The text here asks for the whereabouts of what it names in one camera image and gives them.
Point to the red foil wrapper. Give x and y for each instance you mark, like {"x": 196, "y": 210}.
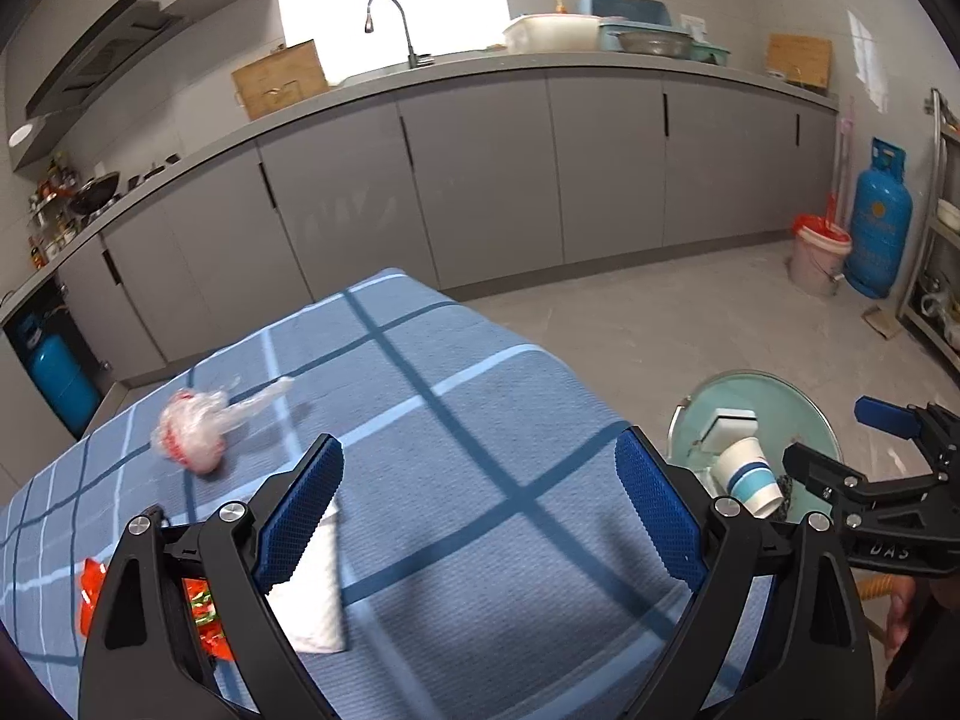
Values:
{"x": 91, "y": 600}
{"x": 206, "y": 619}

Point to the metal bowl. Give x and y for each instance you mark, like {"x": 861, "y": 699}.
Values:
{"x": 652, "y": 41}

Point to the white sponge with black stripe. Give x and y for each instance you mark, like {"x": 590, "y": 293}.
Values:
{"x": 731, "y": 427}

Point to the grey kitchen counter cabinets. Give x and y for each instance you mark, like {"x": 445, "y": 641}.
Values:
{"x": 487, "y": 165}

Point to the grey upper cabinet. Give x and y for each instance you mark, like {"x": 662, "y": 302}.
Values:
{"x": 75, "y": 0}

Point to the knotted clear bag red contents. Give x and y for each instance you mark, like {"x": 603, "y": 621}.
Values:
{"x": 187, "y": 435}

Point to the gas stove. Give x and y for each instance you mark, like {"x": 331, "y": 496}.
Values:
{"x": 157, "y": 169}

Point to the square wooden board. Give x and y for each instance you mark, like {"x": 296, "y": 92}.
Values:
{"x": 799, "y": 60}

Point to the white paper cup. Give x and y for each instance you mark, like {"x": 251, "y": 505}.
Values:
{"x": 746, "y": 476}

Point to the cardboard piece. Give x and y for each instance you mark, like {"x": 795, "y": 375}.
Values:
{"x": 881, "y": 322}

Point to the bucket with red bag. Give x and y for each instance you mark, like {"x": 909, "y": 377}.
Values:
{"x": 817, "y": 262}

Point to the dark gooseneck faucet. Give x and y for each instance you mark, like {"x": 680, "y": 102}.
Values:
{"x": 411, "y": 45}

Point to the white plastic basin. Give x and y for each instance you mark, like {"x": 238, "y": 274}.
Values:
{"x": 551, "y": 34}

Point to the person's right hand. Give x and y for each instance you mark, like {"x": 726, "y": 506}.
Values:
{"x": 898, "y": 615}

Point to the black wok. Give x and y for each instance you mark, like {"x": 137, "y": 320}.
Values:
{"x": 94, "y": 195}

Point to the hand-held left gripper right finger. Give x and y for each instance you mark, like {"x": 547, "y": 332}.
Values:
{"x": 660, "y": 510}

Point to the blue lidded box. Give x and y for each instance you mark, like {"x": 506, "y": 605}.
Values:
{"x": 622, "y": 6}

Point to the blue plaid tablecloth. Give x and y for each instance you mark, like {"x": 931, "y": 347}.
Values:
{"x": 465, "y": 405}

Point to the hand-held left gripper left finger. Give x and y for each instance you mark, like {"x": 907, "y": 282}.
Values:
{"x": 300, "y": 517}

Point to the teal dish drainer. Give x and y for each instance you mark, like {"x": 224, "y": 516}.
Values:
{"x": 709, "y": 52}

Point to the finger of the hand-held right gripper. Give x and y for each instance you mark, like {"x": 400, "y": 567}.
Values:
{"x": 832, "y": 480}
{"x": 889, "y": 416}

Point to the tall blue gas cylinder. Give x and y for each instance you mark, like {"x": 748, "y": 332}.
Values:
{"x": 877, "y": 225}

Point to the black range hood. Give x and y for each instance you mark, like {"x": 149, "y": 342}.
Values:
{"x": 97, "y": 60}

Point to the spice rack with bottles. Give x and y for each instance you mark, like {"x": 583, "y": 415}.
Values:
{"x": 49, "y": 195}

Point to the white paper tissue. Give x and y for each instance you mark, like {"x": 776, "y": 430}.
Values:
{"x": 319, "y": 600}

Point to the white wall outlet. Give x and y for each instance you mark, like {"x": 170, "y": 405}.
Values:
{"x": 694, "y": 24}

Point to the cardboard box on counter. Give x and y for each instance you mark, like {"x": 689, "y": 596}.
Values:
{"x": 277, "y": 79}

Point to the metal shelf rack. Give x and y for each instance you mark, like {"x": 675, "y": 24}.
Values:
{"x": 934, "y": 240}

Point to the pale green trash bin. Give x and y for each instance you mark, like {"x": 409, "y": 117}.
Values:
{"x": 795, "y": 412}

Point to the blue gas cylinder under counter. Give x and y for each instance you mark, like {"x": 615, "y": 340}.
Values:
{"x": 60, "y": 390}

